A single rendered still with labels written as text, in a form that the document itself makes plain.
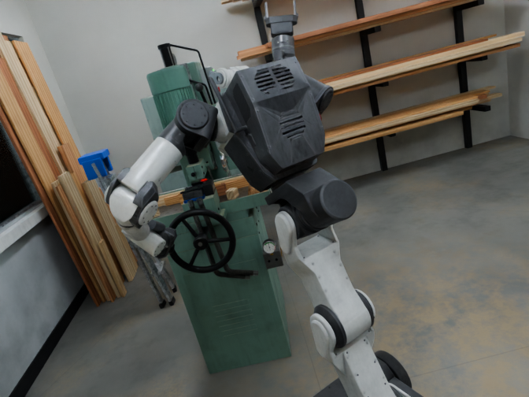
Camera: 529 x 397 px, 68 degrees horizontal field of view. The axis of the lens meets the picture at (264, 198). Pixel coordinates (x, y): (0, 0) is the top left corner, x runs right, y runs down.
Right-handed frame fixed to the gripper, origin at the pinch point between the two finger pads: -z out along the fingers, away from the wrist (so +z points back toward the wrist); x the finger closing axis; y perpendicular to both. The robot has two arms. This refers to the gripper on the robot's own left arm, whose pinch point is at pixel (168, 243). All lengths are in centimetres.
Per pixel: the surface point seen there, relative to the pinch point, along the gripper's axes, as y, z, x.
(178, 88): 29, -2, 60
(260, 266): -32, -38, 7
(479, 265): -145, -101, 63
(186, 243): 2.1, -27.8, 1.3
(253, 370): -50, -62, -42
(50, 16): 260, -158, 125
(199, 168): 11.1, -22.7, 35.0
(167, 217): 13.5, -20.4, 8.7
